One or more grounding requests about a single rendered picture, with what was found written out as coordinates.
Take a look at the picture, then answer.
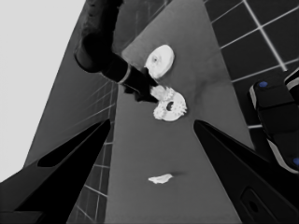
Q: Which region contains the large thick white disc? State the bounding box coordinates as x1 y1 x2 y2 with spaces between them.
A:
144 44 176 80

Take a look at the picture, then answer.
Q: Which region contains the white round carrier with pins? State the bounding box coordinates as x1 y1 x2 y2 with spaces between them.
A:
152 91 188 122

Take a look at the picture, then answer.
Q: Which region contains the small thin white T-shaped piece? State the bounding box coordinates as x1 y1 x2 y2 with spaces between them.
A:
148 173 174 185

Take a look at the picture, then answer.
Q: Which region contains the dark robot body block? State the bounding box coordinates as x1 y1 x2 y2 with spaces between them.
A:
248 66 299 175

